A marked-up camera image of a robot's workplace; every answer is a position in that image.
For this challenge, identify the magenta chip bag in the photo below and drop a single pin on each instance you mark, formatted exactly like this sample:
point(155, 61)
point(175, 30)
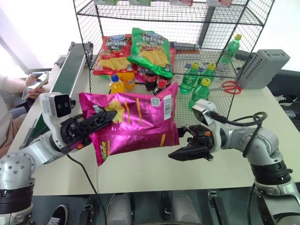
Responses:
point(140, 122)

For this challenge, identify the red snack bag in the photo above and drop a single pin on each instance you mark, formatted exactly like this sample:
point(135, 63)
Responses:
point(172, 57)

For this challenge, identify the black side table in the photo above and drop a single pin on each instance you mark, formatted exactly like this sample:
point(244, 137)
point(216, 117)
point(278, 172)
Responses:
point(287, 98)

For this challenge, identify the small magenta snack bag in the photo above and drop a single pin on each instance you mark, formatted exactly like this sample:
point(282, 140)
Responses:
point(140, 74)

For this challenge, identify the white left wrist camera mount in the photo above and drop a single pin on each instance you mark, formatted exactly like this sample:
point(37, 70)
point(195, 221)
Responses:
point(48, 103)

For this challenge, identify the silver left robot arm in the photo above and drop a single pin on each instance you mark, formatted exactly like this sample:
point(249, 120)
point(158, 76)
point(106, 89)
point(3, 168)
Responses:
point(21, 159)

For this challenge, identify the red snack packet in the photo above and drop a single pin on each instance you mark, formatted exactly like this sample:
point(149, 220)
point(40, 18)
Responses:
point(181, 2)

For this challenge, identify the blue flat packet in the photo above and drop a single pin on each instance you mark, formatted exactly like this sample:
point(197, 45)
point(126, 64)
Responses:
point(191, 66)

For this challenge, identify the cola bottle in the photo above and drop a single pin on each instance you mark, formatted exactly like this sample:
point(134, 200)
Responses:
point(161, 85)
point(150, 80)

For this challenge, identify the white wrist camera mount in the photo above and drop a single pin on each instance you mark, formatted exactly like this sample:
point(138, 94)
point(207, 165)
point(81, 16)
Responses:
point(48, 103)
point(206, 112)

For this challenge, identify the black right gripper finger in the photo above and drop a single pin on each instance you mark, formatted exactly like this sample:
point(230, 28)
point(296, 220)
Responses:
point(189, 153)
point(184, 131)

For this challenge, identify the seated person's body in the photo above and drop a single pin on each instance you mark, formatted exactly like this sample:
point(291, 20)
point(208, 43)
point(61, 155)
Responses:
point(9, 112)

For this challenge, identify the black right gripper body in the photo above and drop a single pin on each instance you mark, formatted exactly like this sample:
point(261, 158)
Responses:
point(201, 138)

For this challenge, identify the green soda bottle yellow cap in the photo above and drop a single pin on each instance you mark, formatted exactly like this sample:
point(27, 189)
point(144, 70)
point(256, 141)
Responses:
point(188, 80)
point(230, 50)
point(199, 93)
point(207, 72)

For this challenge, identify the red chip bag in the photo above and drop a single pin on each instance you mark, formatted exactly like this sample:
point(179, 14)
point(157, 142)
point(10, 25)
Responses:
point(112, 56)

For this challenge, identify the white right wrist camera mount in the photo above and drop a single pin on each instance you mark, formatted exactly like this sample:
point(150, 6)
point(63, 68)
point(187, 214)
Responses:
point(206, 112)

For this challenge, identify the black white sneaker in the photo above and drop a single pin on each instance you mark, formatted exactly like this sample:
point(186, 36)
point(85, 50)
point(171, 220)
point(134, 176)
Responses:
point(58, 215)
point(286, 99)

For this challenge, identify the person's bare hand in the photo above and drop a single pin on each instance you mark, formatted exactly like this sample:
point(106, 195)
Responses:
point(31, 82)

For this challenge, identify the silver smartphone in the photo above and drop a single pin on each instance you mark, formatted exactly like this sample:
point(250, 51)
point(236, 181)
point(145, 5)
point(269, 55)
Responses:
point(38, 84)

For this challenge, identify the green conveyor belt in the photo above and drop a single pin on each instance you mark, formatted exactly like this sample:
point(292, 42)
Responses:
point(68, 70)

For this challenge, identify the green snack packet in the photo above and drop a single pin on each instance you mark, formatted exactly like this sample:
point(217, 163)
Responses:
point(106, 2)
point(140, 2)

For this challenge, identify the grey plastic box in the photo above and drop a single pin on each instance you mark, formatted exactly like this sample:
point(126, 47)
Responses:
point(262, 68)

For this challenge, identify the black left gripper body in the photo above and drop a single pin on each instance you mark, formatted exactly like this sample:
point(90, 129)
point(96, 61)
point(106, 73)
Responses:
point(70, 131)

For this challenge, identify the orange soda bottle blue cap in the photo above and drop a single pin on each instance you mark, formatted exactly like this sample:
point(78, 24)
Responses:
point(116, 86)

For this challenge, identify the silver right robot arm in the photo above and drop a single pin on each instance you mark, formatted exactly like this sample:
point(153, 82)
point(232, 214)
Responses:
point(262, 150)

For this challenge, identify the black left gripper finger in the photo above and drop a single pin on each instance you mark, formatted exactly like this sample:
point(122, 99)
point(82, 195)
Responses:
point(80, 144)
point(100, 118)

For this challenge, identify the green chip bag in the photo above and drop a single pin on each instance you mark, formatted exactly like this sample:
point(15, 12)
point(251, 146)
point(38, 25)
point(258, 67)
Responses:
point(150, 51)

